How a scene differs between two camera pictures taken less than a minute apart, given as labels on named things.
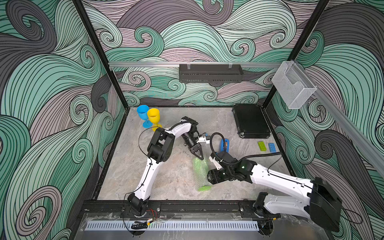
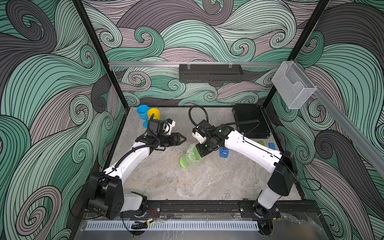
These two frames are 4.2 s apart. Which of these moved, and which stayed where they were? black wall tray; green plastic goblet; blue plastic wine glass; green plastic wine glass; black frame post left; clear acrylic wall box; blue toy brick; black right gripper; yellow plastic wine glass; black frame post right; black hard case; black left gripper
Moved: green plastic goblet; black right gripper; black left gripper; green plastic wine glass
Stayed: yellow plastic wine glass; black frame post left; blue toy brick; black frame post right; black wall tray; black hard case; clear acrylic wall box; blue plastic wine glass
